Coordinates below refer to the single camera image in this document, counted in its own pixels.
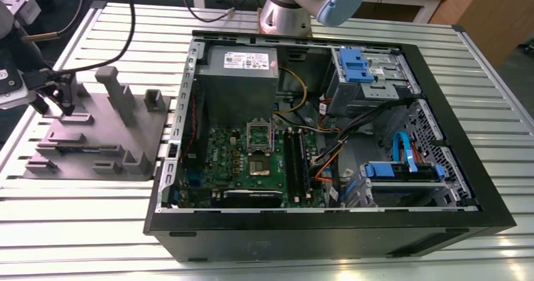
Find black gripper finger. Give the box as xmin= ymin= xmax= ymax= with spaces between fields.
xmin=30 ymin=88 xmax=49 ymax=115
xmin=53 ymin=73 xmax=78 ymax=116

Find grey parts rack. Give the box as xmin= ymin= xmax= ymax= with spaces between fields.
xmin=22 ymin=65 xmax=178 ymax=181

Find grey power supply unit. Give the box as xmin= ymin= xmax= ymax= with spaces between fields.
xmin=195 ymin=44 xmax=279 ymax=131

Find green motherboard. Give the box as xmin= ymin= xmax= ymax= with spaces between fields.
xmin=174 ymin=118 xmax=330 ymax=208

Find metal socket cover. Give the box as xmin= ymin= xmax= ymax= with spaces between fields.
xmin=245 ymin=117 xmax=275 ymax=156

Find black graphics card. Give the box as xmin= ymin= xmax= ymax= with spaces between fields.
xmin=210 ymin=187 xmax=283 ymax=209

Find black RAM slot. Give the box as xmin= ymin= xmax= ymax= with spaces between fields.
xmin=298 ymin=130 xmax=309 ymax=200
xmin=291 ymin=129 xmax=302 ymax=200
xmin=285 ymin=129 xmax=295 ymax=200

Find black PC case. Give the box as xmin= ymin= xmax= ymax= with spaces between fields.
xmin=142 ymin=29 xmax=518 ymax=263

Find blue drive carrier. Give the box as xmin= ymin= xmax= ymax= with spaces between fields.
xmin=338 ymin=48 xmax=375 ymax=84

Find grey metal drive cage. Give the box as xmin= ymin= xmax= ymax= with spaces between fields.
xmin=325 ymin=46 xmax=422 ymax=116

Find hard disk in blue carrier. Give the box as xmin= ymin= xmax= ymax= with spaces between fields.
xmin=360 ymin=163 xmax=446 ymax=182

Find metal disk bay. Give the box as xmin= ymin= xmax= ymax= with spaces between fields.
xmin=343 ymin=161 xmax=476 ymax=208

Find brown wooden cabinet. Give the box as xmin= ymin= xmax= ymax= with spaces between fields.
xmin=432 ymin=0 xmax=534 ymax=71

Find silver camera with label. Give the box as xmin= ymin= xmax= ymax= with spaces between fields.
xmin=0 ymin=67 xmax=26 ymax=110

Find cable with copper plug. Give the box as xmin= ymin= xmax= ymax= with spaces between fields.
xmin=22 ymin=0 xmax=83 ymax=41

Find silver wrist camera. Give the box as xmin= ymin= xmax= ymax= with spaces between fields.
xmin=0 ymin=0 xmax=41 ymax=24

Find black cable silver plug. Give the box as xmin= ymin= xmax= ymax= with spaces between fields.
xmin=177 ymin=0 xmax=233 ymax=23

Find yellow wire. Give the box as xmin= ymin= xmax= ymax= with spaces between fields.
xmin=274 ymin=67 xmax=309 ymax=115

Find orange wires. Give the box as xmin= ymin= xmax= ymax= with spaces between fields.
xmin=314 ymin=165 xmax=334 ymax=185

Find black cable bundle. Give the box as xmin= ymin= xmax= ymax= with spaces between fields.
xmin=311 ymin=99 xmax=422 ymax=166

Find blue wire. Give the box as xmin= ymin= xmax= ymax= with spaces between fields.
xmin=391 ymin=130 xmax=419 ymax=173

